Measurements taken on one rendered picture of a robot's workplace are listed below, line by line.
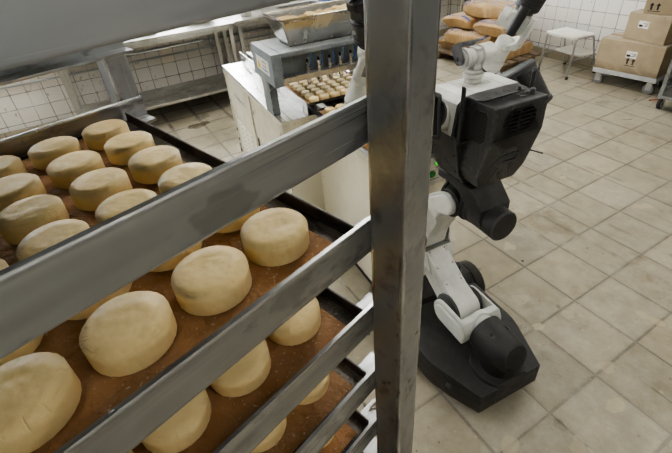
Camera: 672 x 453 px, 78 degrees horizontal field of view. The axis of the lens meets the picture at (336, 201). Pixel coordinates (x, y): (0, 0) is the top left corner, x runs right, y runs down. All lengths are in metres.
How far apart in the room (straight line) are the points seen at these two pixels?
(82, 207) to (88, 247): 0.26
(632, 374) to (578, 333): 0.25
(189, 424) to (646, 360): 2.19
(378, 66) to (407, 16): 0.03
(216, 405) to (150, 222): 0.20
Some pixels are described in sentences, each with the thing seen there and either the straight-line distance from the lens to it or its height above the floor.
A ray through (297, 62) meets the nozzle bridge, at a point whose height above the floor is 1.10.
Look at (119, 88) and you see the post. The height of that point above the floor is 1.53.
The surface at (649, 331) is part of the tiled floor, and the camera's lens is 2.50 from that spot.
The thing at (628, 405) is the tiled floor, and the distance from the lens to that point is 2.20.
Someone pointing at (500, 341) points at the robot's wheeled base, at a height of 0.35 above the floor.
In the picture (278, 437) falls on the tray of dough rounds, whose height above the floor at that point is 1.32.
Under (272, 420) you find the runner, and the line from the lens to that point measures 0.33.
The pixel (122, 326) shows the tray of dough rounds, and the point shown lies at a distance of 0.28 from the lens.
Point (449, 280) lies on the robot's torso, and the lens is 1.87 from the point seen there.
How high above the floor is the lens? 1.70
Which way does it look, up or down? 34 degrees down
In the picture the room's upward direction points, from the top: 5 degrees counter-clockwise
